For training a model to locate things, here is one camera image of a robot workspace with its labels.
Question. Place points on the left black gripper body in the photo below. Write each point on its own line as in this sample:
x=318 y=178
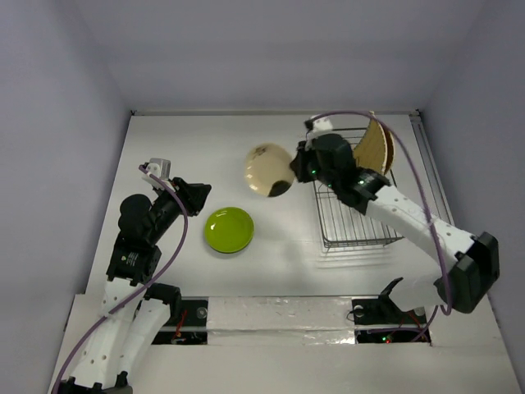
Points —
x=168 y=208

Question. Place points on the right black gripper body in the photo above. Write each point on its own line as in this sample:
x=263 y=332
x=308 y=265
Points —
x=301 y=165

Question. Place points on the cream plate with black mark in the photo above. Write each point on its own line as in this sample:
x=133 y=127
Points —
x=267 y=170

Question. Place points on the square bamboo tray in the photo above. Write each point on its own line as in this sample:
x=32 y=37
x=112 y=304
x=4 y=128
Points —
x=370 y=152

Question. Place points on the green plate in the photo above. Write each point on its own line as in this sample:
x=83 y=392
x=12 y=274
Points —
x=228 y=230

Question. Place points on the oval bamboo tray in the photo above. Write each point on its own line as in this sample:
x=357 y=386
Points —
x=390 y=149

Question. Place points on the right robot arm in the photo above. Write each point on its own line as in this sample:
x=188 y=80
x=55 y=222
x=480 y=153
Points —
x=469 y=264

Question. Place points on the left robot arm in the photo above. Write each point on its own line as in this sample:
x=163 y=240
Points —
x=134 y=305

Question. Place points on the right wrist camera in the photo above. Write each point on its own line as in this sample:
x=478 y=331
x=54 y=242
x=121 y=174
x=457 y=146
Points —
x=318 y=125

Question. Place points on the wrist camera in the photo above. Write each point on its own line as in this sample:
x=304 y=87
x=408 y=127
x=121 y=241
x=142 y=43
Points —
x=318 y=125
x=159 y=167

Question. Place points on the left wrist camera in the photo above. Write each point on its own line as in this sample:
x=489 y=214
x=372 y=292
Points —
x=159 y=167

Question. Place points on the wire dish rack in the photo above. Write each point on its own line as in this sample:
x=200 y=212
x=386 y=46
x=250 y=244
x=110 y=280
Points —
x=344 y=229

